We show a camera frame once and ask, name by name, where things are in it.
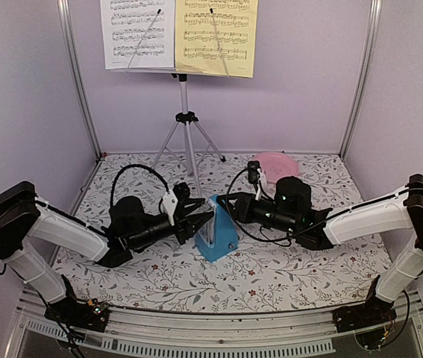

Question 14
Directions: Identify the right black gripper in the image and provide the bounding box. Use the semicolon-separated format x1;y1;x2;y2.
219;196;298;236

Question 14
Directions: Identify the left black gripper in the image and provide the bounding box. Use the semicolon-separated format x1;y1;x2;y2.
129;212;214;251

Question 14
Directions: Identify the blue metronome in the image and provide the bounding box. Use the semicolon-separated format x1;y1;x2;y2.
194;195;238;263

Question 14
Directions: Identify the white perforated music stand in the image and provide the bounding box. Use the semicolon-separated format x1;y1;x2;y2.
110;0;251;176

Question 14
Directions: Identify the yellow sheet music page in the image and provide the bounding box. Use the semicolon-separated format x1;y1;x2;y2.
175;0;258;78

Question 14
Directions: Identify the white sheet music page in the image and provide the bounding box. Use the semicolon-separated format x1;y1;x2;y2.
100;0;175;70

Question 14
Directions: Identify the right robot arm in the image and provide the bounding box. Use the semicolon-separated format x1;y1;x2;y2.
217;174;423;325

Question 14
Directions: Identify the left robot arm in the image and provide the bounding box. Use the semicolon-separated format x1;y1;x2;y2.
0;181;214;324

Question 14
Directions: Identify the pink plate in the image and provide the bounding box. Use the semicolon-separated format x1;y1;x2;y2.
252;152;298;183

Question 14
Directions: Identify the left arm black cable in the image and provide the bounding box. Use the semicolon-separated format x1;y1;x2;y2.
108;164;171;210

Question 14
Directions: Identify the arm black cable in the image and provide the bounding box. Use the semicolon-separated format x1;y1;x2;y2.
225;167;423;248
108;164;171;210

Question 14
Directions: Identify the front aluminium rail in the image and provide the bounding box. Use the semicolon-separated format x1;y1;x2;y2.
4;290;423;357

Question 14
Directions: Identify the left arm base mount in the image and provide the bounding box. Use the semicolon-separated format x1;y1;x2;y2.
44;297;110;333

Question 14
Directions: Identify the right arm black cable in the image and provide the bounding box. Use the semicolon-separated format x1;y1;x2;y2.
225;167;423;248

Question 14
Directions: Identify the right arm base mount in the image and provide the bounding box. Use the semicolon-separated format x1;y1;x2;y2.
332;298;397;351

